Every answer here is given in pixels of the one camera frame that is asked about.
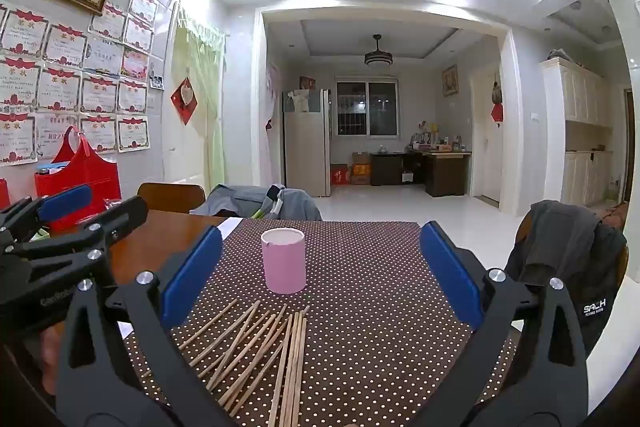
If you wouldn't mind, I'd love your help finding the wall of award certificates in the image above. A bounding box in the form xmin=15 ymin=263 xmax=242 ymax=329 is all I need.
xmin=0 ymin=0 xmax=160 ymax=168

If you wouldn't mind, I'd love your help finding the silver refrigerator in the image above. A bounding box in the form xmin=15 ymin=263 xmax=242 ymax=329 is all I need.
xmin=281 ymin=88 xmax=332 ymax=198

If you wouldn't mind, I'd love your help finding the red hanging door decoration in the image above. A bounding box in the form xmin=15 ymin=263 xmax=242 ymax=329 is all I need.
xmin=490 ymin=72 xmax=505 ymax=125

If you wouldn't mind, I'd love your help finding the red diamond wall decoration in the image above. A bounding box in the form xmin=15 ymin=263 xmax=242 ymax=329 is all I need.
xmin=171 ymin=77 xmax=198 ymax=126

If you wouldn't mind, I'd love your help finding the brown dotted table mat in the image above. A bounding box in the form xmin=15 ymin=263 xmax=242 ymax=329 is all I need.
xmin=122 ymin=219 xmax=521 ymax=427

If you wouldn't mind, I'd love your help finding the wooden chair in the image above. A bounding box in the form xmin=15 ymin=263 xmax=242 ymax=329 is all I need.
xmin=512 ymin=207 xmax=631 ymax=288
xmin=136 ymin=182 xmax=207 ymax=215

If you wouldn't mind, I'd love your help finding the white cabinet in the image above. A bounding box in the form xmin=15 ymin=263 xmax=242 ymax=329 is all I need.
xmin=539 ymin=57 xmax=615 ymax=208

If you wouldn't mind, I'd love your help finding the small framed picture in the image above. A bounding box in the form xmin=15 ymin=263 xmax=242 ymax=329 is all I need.
xmin=441 ymin=65 xmax=459 ymax=96

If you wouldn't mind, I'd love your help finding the wooden chair back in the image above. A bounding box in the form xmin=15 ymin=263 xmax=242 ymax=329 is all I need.
xmin=136 ymin=182 xmax=207 ymax=215

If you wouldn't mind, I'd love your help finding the grey jacket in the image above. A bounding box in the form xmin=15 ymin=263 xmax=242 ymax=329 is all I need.
xmin=192 ymin=183 xmax=323 ymax=223

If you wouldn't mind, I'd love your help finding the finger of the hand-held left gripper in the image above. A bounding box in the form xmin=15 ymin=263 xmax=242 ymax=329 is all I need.
xmin=0 ymin=196 xmax=149 ymax=276
xmin=0 ymin=184 xmax=94 ymax=240

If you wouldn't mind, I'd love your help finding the group of bottles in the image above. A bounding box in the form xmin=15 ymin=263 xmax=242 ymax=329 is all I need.
xmin=409 ymin=122 xmax=471 ymax=152

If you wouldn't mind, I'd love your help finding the window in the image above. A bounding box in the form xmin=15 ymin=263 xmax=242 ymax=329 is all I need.
xmin=336 ymin=79 xmax=401 ymax=138

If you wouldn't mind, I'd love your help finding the dark wooden desk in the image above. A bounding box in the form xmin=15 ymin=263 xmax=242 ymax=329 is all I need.
xmin=370 ymin=149 xmax=472 ymax=198

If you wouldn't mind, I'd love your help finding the pink wall hanging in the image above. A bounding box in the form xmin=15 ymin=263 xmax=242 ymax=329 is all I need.
xmin=266 ymin=62 xmax=282 ymax=130

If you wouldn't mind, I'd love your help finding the pink cup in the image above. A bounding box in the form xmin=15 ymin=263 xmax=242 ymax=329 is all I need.
xmin=261 ymin=228 xmax=307 ymax=295

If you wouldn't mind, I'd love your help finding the white door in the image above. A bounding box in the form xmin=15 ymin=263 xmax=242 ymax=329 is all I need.
xmin=472 ymin=67 xmax=502 ymax=208

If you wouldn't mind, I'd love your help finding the bunch of wooden chopsticks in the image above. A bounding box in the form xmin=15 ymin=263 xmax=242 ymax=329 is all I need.
xmin=141 ymin=298 xmax=311 ymax=427

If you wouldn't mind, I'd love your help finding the dark jacket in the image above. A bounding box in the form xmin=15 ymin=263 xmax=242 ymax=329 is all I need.
xmin=505 ymin=200 xmax=628 ymax=348

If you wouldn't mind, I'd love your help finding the ceiling fan lamp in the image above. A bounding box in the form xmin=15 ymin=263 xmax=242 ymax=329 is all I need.
xmin=364 ymin=34 xmax=392 ymax=68

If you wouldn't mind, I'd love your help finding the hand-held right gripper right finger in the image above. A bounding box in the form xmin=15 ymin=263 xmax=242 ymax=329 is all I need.
xmin=419 ymin=221 xmax=591 ymax=427

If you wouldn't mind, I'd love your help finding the red gift bag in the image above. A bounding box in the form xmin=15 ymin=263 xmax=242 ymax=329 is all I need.
xmin=34 ymin=125 xmax=122 ymax=233

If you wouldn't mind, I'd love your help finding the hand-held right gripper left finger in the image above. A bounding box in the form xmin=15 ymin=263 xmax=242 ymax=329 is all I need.
xmin=56 ymin=226 xmax=251 ymax=427

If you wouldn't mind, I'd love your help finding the brown wooden door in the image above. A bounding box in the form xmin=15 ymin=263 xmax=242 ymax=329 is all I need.
xmin=621 ymin=88 xmax=637 ymax=208

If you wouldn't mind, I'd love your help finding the green curtain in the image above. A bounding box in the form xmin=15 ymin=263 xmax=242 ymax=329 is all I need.
xmin=170 ymin=4 xmax=228 ymax=192

